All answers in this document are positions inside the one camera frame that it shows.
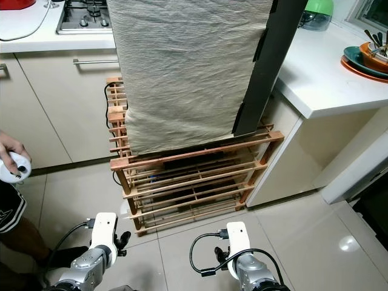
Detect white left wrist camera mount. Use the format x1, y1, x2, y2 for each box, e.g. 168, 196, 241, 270
90, 212, 119, 266

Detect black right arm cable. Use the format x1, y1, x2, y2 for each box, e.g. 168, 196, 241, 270
189, 230, 229, 278

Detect white handheld controller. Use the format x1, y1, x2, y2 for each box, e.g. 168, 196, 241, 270
0, 151, 33, 185

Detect dark utensils in bowl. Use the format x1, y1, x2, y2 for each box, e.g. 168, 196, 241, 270
363, 29, 388, 50

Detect window frame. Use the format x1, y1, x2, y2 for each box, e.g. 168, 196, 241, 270
344, 0, 388, 38

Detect red kitchen vessel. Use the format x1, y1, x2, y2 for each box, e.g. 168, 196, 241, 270
0, 0, 38, 11

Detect steel gas stove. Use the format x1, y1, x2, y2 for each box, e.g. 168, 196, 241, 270
55, 0, 114, 35

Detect person's bare leg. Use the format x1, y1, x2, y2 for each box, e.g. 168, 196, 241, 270
0, 217, 50, 263

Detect wooden slatted rack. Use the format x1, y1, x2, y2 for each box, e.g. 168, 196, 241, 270
105, 75, 285, 237

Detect orange bowl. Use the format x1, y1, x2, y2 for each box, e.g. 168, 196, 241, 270
358, 42, 388, 75

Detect green lidded glass jar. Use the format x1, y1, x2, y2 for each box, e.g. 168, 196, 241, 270
298, 0, 335, 32

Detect black printed shorts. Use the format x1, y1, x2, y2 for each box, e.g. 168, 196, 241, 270
0, 181, 27, 235

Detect thin dark counter cable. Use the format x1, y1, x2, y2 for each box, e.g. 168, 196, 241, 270
0, 0, 59, 42

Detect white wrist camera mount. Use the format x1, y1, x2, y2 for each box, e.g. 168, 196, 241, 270
90, 212, 119, 266
225, 221, 251, 278

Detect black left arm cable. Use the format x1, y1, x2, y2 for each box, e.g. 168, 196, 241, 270
45, 219, 95, 289

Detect orange plate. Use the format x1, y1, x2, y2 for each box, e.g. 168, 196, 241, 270
340, 56, 388, 84

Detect teal bowl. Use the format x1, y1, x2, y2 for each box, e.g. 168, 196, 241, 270
343, 46, 388, 78

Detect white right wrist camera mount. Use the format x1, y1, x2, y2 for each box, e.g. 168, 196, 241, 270
225, 221, 251, 278

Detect white open door panel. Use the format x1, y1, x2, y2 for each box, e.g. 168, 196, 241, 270
320, 130, 388, 205

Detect person's hand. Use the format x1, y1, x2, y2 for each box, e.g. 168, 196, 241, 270
0, 132, 28, 169

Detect long steel cabinet handle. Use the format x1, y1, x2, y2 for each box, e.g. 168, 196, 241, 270
72, 58, 120, 65

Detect black power cable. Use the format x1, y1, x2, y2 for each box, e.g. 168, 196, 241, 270
103, 81, 123, 186

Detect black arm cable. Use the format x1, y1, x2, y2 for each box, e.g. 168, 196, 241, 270
189, 230, 229, 278
45, 219, 95, 289

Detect beige striped cloth cover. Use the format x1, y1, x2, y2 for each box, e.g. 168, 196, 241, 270
106, 0, 274, 156

